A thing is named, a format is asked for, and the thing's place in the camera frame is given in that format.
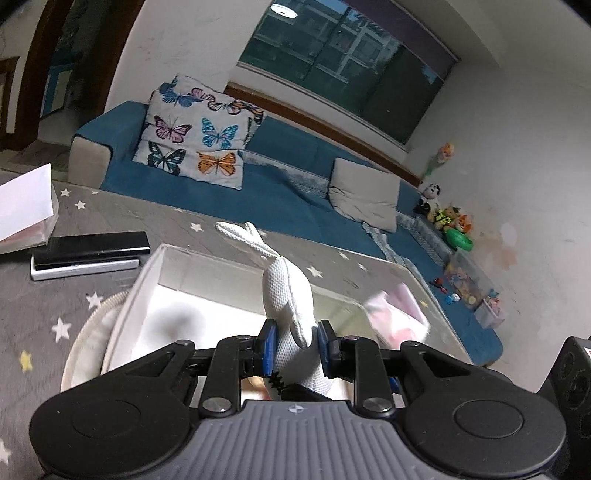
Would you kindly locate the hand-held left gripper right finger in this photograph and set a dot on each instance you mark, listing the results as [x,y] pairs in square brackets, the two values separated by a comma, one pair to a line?
[324,349]

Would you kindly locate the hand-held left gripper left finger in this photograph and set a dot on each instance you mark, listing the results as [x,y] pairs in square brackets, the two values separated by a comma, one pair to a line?
[269,349]

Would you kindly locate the white rabbit plush toy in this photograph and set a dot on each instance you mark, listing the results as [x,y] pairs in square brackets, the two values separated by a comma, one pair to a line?
[286,295]

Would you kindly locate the grey cardboard box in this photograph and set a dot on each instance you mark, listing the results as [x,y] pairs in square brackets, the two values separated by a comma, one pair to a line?
[147,318]

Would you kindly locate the pink tissue pack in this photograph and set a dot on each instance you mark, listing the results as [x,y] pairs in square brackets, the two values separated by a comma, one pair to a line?
[397,314]

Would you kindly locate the small clear storage box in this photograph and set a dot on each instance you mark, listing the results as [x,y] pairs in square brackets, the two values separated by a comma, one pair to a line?
[491,309]

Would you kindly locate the small toy car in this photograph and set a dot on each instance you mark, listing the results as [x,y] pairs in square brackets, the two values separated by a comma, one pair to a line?
[438,284]

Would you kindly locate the clear toy storage box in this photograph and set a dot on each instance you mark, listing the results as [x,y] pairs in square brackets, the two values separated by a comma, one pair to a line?
[466,279]

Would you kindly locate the grey cushion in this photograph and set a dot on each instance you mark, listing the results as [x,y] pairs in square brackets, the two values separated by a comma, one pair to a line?
[364,194]

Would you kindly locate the blue sofa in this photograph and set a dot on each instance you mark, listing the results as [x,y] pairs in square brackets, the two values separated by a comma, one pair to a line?
[286,184]

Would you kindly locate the yellow black plush toy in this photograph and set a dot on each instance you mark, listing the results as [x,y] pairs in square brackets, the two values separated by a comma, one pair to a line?
[441,219]

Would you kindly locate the panda plush toy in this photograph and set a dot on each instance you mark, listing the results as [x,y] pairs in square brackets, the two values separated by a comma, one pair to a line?
[429,196]

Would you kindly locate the orange tiger plush toy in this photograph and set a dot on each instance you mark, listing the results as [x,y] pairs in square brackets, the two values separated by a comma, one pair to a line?
[462,221]

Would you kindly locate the white flat box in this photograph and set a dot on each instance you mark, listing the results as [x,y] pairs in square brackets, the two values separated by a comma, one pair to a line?
[83,270]

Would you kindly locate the black flat box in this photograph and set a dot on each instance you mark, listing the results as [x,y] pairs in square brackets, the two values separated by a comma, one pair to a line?
[92,244]

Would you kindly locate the star print tablecloth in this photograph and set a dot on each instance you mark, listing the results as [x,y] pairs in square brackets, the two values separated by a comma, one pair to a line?
[46,314]

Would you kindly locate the butterfly print pillow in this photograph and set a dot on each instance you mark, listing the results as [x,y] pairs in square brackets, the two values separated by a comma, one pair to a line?
[198,129]

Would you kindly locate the clear plastic box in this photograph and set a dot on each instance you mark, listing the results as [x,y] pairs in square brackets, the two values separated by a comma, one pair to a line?
[37,237]

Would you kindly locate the white folded paper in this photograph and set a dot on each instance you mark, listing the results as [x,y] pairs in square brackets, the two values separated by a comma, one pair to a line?
[23,198]

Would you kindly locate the dark window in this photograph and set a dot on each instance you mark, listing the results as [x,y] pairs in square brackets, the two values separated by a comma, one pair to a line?
[346,60]

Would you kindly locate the flower wall toy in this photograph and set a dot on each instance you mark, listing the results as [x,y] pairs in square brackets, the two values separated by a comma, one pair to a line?
[441,157]

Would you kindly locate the brown door frame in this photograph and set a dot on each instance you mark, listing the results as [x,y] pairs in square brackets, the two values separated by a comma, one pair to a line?
[32,55]

